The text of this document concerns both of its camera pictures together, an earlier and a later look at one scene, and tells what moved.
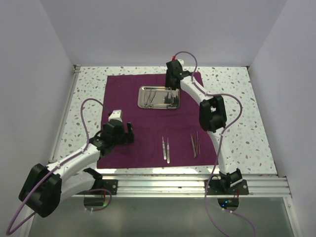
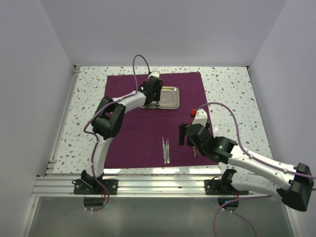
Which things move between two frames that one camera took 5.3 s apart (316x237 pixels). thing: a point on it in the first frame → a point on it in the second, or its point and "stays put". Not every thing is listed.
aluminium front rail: (188, 185) stays put
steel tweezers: (194, 147) stays put
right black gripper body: (168, 82) → (202, 150)
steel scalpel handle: (168, 152) stays put
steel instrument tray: (158, 97) stays put
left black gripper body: (123, 137) → (157, 94)
